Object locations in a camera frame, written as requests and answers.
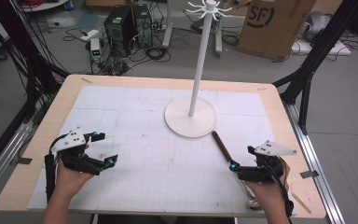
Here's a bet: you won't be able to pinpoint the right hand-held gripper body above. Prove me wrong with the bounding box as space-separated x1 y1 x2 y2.
237 140 298 184

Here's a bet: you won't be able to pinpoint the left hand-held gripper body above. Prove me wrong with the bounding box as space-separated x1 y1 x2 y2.
50 125 104 176

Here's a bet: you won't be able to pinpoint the spoon with brown wooden handle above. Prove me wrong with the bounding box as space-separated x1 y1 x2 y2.
211 130 263 210

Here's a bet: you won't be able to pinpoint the white hook rack stand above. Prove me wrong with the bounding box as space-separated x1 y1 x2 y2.
163 0 233 139

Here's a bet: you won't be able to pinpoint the person's right hand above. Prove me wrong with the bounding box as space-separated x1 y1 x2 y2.
244 157 291 213

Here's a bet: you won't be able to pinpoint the person's left hand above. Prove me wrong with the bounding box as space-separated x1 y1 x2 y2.
54 158 95 202

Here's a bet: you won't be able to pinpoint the wooden table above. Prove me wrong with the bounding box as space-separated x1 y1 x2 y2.
0 74 327 219

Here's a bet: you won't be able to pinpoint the grey tape piece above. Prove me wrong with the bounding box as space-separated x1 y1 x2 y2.
299 169 320 180

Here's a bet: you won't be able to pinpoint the white gridded mat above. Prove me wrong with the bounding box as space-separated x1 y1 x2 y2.
26 85 298 217

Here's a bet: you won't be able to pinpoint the person's dark pants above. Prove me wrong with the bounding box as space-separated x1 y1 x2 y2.
96 214 237 224

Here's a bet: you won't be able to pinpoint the white device with green display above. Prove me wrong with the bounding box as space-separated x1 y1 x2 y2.
89 37 103 63

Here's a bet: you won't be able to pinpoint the white power strip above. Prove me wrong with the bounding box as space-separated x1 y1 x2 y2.
79 28 101 43

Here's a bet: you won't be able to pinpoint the black computer tower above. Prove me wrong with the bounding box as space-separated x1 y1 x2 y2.
132 3 154 49
103 5 137 59

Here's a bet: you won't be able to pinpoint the white stand leg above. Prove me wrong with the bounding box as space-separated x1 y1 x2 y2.
161 0 174 49
213 12 226 59

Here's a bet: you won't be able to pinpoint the white flat board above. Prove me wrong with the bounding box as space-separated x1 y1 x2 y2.
290 38 352 57

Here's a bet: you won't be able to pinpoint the brown cardboard box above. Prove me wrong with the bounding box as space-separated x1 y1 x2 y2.
236 0 326 62

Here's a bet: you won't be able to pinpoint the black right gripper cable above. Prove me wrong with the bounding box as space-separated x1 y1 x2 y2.
261 160 295 218

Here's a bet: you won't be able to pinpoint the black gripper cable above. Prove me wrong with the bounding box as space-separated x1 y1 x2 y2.
44 133 63 203
261 160 295 218

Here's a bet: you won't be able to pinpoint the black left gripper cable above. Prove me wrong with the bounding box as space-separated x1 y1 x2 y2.
44 133 63 203

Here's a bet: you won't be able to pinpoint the aluminium rail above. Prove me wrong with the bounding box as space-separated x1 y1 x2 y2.
283 102 347 224
0 119 35 204

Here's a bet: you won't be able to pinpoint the black frame strut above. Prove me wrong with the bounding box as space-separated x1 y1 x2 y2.
272 0 358 135
0 0 70 123

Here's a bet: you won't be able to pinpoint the coiled black floor cable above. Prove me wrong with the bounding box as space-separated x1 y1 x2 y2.
144 46 172 63

